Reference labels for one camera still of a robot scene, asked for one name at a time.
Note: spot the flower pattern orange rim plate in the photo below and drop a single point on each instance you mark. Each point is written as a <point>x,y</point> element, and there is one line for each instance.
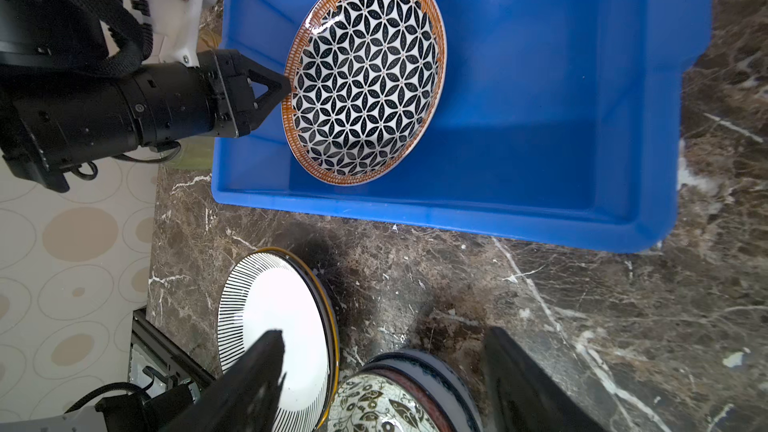
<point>366,79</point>

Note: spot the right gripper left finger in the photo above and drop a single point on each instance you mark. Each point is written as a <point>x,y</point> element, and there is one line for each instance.
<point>246,397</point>

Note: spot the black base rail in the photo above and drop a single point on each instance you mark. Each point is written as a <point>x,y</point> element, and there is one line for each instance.
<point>163,382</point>

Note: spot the green floral ceramic bowl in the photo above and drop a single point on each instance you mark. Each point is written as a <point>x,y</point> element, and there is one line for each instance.
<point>404,390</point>

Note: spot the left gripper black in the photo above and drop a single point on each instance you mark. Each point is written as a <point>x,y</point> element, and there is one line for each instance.
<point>61,124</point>

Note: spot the green transparent cup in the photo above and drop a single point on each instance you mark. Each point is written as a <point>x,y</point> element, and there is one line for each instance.
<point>196,153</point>

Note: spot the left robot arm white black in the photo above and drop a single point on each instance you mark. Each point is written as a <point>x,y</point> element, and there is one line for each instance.
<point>88,38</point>

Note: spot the striped rim white plate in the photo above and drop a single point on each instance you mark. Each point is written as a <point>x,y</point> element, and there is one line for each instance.
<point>273,290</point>

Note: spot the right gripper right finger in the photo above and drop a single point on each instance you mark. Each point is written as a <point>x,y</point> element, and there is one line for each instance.
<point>522,396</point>

